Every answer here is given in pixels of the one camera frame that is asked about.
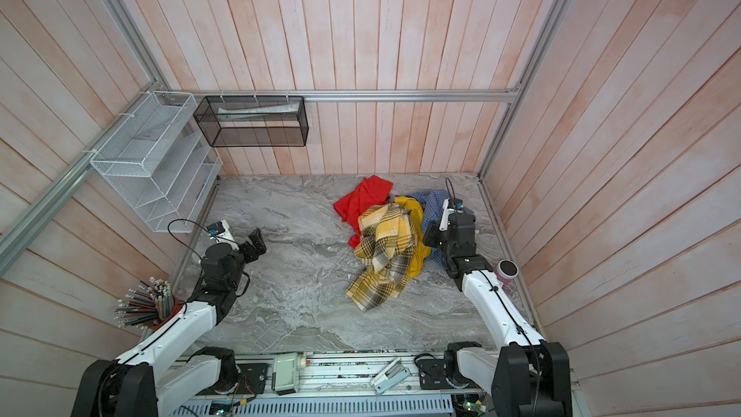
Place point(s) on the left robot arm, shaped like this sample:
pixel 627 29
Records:
pixel 144 380

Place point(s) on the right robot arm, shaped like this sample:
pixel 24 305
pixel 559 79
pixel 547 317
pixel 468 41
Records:
pixel 529 376

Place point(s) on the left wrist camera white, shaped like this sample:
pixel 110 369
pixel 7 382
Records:
pixel 220 232

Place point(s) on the black wire mesh basket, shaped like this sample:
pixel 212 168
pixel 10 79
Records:
pixel 253 121

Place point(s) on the blue checked shirt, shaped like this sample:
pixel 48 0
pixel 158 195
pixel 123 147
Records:
pixel 432 204

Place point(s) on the pale green box device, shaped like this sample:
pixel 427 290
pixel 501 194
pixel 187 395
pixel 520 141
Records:
pixel 286 369

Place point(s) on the red cup of pencils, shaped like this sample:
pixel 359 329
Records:
pixel 148 306

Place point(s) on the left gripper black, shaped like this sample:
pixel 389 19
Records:
pixel 258 242

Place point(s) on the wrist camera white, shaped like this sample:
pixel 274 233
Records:
pixel 220 232
pixel 450 206

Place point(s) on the white clamp device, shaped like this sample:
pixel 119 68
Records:
pixel 390 376

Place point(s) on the mustard yellow cloth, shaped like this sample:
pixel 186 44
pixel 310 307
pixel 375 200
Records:
pixel 416 213

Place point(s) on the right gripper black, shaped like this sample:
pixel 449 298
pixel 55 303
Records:
pixel 430 237

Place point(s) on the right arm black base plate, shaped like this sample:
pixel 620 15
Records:
pixel 432 373

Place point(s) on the yellow plaid cloth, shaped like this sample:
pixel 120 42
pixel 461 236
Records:
pixel 387 245

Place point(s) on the white wire mesh shelf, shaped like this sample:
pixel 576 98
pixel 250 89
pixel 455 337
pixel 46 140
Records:
pixel 163 172

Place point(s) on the red cloth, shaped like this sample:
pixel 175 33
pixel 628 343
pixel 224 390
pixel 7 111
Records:
pixel 371 191

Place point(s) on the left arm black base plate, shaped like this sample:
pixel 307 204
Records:
pixel 252 378

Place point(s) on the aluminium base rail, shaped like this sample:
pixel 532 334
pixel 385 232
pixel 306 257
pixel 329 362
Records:
pixel 338 384

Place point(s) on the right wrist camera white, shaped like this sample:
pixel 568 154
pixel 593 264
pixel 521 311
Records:
pixel 450 206

